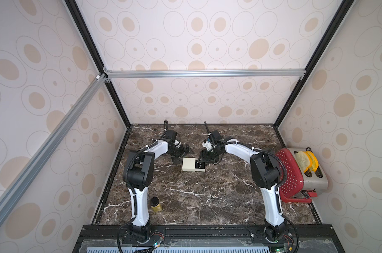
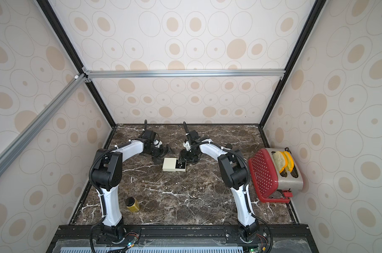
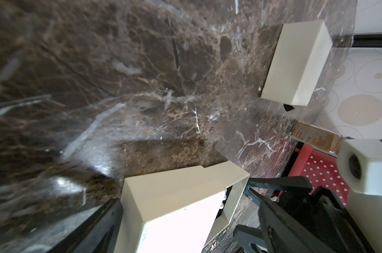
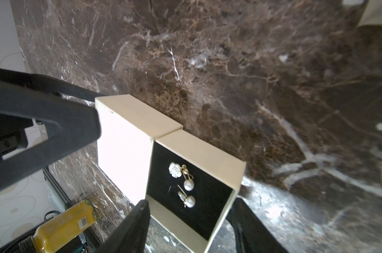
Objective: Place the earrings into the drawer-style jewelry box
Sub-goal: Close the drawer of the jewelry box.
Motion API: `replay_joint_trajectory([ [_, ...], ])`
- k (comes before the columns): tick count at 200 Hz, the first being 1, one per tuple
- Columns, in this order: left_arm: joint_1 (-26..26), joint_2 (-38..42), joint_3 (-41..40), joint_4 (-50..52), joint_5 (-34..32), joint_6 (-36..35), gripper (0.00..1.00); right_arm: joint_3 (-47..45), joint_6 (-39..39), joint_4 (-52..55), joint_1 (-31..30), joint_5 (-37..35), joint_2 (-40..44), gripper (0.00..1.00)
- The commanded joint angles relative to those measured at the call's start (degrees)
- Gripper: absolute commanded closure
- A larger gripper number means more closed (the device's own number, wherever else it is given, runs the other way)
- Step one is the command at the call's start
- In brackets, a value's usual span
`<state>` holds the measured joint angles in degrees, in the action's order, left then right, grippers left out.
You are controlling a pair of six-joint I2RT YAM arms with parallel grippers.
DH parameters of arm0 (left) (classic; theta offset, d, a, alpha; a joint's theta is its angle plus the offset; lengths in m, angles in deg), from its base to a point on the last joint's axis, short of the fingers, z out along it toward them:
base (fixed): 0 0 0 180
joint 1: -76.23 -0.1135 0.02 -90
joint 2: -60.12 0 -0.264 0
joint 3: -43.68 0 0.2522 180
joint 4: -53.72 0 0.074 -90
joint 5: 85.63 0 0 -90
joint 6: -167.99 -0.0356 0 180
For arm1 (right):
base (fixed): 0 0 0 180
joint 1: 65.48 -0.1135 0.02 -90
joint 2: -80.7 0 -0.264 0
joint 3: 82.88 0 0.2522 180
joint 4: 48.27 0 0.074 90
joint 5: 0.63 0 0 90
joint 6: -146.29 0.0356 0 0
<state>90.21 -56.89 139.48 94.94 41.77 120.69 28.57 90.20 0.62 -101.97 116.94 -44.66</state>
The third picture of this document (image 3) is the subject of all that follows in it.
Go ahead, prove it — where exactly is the cream drawer jewelry box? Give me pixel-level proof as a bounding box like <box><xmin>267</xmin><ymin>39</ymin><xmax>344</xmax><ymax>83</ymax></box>
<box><xmin>114</xmin><ymin>161</ymin><xmax>250</xmax><ymax>253</ymax></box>

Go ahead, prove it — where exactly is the gold pearl earring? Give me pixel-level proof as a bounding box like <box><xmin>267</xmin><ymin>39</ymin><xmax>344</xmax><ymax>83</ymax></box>
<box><xmin>219</xmin><ymin>194</ymin><xmax>227</xmax><ymax>210</ymax></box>

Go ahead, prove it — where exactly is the red perforated rack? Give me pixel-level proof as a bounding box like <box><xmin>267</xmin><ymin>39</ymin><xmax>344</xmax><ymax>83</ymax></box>
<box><xmin>288</xmin><ymin>144</ymin><xmax>350</xmax><ymax>206</ymax></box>

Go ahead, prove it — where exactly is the brown spice bottle black cap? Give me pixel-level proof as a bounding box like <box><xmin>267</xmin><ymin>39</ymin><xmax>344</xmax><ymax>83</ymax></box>
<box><xmin>290</xmin><ymin>121</ymin><xmax>344</xmax><ymax>157</ymax></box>

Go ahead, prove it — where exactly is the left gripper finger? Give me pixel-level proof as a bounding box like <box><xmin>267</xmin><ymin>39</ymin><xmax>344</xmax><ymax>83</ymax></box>
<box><xmin>49</xmin><ymin>198</ymin><xmax>123</xmax><ymax>253</ymax></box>

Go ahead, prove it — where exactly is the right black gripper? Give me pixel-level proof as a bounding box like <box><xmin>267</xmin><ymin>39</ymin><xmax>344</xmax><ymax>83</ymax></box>
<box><xmin>233</xmin><ymin>176</ymin><xmax>374</xmax><ymax>253</ymax></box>

